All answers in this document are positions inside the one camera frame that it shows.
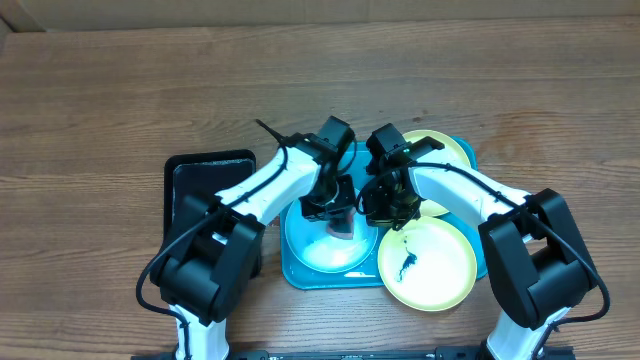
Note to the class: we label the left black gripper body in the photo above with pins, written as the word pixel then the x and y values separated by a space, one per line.
pixel 329 201

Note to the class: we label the yellow plate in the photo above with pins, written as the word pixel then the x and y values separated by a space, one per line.
pixel 453 150
pixel 428 265

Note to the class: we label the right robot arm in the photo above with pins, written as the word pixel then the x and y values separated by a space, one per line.
pixel 538 263

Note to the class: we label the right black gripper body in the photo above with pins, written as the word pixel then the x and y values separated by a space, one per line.
pixel 397 206

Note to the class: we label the pink green sponge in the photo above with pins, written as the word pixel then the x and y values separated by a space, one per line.
pixel 341 228

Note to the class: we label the light blue plate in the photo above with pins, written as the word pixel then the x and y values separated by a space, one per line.
pixel 313 245

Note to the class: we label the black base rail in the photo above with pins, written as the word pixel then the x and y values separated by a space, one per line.
pixel 439 353

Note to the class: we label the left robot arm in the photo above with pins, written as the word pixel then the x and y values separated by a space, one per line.
pixel 213 247

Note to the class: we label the black water tray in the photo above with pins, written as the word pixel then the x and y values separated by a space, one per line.
pixel 201 175

